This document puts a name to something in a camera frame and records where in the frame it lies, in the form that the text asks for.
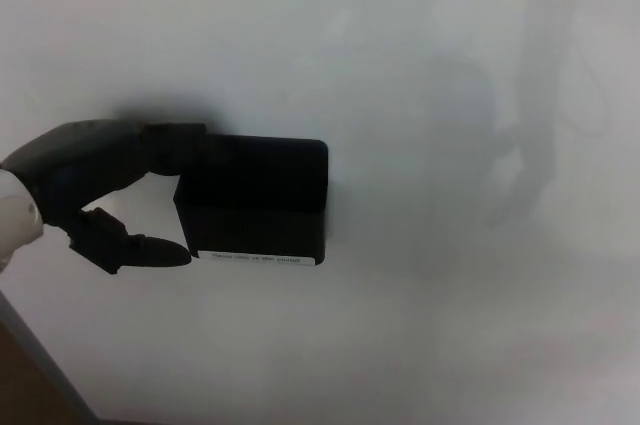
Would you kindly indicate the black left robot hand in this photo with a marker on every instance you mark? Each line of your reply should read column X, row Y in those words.
column 75, row 165

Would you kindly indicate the whiteboard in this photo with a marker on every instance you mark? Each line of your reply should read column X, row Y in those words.
column 400, row 70

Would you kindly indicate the grey whiteboard frame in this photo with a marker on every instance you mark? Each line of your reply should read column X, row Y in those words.
column 35, row 357

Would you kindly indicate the black magnetic marker holder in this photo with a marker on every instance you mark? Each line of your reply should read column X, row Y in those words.
column 250, row 225

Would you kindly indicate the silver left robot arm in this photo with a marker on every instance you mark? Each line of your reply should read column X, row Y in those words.
column 12, row 215

